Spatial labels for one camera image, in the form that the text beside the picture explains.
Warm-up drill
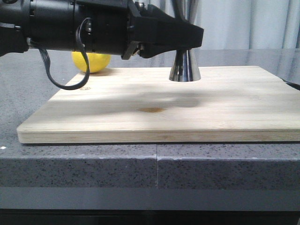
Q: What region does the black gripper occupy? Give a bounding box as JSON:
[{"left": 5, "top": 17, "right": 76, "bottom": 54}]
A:
[{"left": 74, "top": 0, "right": 204, "bottom": 59}]

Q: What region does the steel double jigger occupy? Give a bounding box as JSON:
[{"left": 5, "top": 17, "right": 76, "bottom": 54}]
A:
[{"left": 169, "top": 0, "right": 201, "bottom": 82}]

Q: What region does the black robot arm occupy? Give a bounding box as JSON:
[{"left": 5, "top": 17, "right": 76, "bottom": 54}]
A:
[{"left": 0, "top": 0, "right": 204, "bottom": 60}]

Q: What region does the yellow lemon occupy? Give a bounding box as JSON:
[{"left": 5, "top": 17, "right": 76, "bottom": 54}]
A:
[{"left": 71, "top": 52, "right": 111, "bottom": 73}]

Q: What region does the grey curtain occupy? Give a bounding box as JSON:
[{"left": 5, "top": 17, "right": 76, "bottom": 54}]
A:
[{"left": 195, "top": 0, "right": 300, "bottom": 50}]

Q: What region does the wooden cutting board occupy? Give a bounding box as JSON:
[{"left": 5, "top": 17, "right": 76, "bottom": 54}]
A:
[{"left": 17, "top": 66, "right": 300, "bottom": 144}]

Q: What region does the black flat ribbon cable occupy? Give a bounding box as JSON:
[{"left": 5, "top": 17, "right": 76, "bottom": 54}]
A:
[{"left": 38, "top": 17, "right": 92, "bottom": 91}]

